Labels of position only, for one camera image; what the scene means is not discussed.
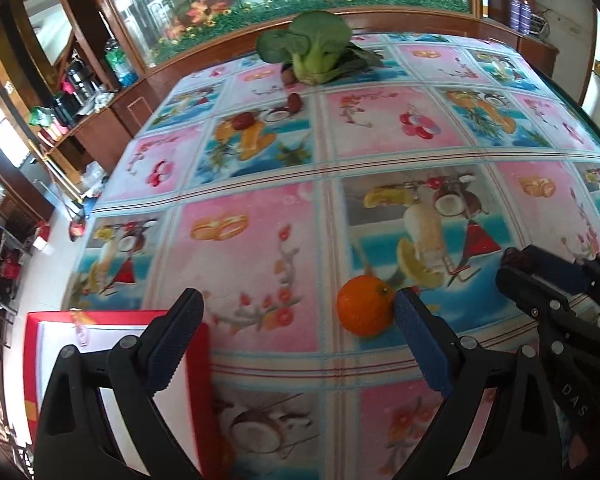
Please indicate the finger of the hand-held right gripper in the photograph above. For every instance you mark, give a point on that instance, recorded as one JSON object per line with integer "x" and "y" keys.
{"x": 555, "y": 267}
{"x": 527, "y": 287}

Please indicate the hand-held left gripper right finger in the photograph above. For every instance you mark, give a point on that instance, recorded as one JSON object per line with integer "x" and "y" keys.
{"x": 422, "y": 340}

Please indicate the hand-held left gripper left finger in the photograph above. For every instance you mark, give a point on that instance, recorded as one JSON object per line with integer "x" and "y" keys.
{"x": 172, "y": 347}

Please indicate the large orange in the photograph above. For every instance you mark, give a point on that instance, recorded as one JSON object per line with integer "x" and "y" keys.
{"x": 365, "y": 306}

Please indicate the red gift box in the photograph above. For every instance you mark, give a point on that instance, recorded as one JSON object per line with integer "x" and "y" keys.
{"x": 105, "y": 360}

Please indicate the fruit-print tablecloth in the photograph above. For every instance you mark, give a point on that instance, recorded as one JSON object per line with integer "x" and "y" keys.
{"x": 330, "y": 185}

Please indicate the wooden sideboard with doors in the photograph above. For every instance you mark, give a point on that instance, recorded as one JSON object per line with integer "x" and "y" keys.
{"x": 525, "y": 50}

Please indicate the wooden side counter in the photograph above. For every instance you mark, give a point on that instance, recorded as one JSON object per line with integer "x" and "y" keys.
{"x": 97, "y": 125}

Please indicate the red date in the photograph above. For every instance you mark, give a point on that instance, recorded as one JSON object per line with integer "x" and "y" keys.
{"x": 294, "y": 102}
{"x": 288, "y": 76}
{"x": 240, "y": 121}

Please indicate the purple bottle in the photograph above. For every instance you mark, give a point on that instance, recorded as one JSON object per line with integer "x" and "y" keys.
{"x": 515, "y": 10}
{"x": 526, "y": 14}

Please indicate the green packet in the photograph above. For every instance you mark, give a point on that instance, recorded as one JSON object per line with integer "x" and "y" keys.
{"x": 42, "y": 116}

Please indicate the black kettle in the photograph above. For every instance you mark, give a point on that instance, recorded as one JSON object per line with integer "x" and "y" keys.
{"x": 77, "y": 79}

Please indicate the green plastic bottle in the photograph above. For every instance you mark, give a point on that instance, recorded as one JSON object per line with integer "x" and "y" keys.
{"x": 120, "y": 62}

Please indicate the green bok choy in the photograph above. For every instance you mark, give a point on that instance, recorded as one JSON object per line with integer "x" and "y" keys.
{"x": 310, "y": 50}

